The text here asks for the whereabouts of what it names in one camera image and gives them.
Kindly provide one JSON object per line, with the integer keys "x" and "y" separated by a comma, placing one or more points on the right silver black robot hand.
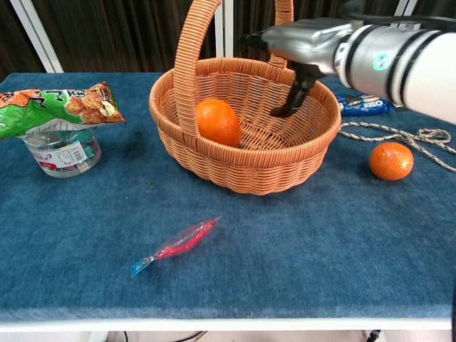
{"x": 303, "y": 46}

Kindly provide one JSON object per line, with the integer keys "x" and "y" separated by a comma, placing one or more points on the large orange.
{"x": 218, "y": 122}

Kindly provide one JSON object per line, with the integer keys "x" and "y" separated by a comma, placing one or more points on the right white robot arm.
{"x": 402, "y": 67}

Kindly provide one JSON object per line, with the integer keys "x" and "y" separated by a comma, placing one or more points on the orange wicker basket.
{"x": 246, "y": 142}

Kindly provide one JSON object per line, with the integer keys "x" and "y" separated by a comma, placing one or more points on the small orange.
{"x": 391, "y": 161}

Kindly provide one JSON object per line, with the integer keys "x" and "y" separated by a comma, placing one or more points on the blue Oreo packet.
{"x": 363, "y": 105}

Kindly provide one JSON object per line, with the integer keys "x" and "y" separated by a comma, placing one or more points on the blue velvet tablecloth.
{"x": 228, "y": 213}

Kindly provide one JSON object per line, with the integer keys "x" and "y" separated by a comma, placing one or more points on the red sausage in wrapper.
{"x": 178, "y": 244}

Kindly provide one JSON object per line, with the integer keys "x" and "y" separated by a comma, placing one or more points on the green snack bag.
{"x": 53, "y": 107}

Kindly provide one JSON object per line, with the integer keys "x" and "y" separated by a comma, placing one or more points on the clear plastic jar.
{"x": 60, "y": 155}

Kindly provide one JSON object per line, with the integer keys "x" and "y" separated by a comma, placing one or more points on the white metal frame post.
{"x": 409, "y": 9}
{"x": 37, "y": 35}
{"x": 223, "y": 28}

